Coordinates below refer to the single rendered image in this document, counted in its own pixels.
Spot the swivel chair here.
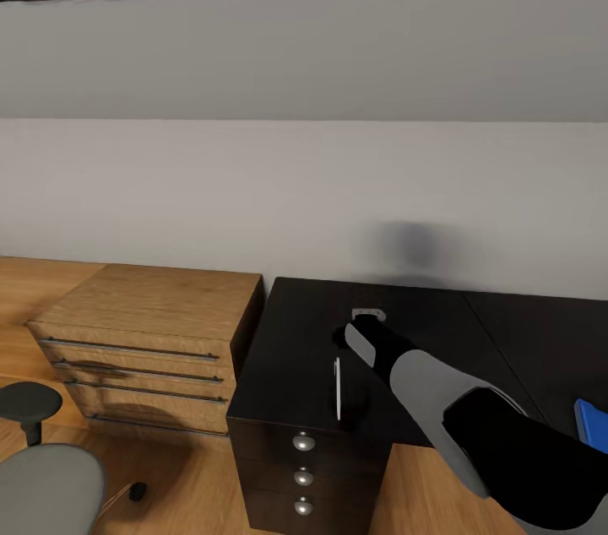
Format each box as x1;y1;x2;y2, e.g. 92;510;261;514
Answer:
0;381;147;535

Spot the folder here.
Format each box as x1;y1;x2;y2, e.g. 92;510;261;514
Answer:
573;399;608;455

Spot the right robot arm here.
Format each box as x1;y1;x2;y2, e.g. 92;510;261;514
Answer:
332;309;608;535

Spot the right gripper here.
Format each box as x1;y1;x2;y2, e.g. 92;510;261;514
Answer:
332;328;350;349

